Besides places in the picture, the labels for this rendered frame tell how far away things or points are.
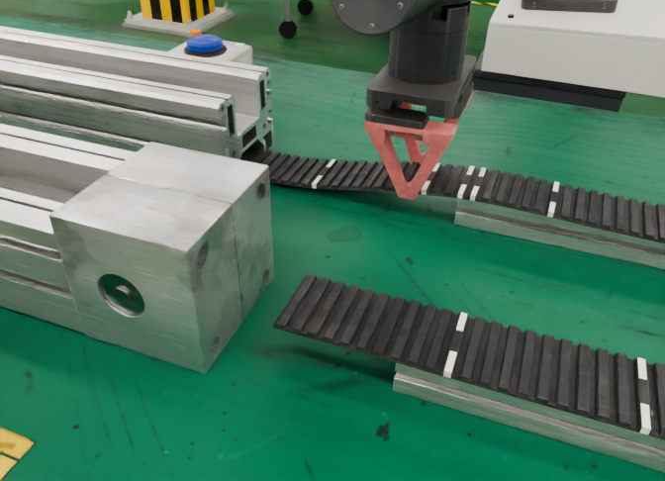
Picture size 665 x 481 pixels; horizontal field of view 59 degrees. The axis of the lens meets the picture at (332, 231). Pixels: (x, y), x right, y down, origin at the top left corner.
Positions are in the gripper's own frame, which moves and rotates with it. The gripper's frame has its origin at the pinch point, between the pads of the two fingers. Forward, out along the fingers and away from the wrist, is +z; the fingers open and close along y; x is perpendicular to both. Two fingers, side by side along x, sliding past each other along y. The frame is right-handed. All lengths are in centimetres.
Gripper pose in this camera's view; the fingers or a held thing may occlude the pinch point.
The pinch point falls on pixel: (415, 174)
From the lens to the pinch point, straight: 51.8
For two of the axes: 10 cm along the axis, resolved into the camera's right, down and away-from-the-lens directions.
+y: -3.5, 5.4, -7.7
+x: 9.4, 2.0, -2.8
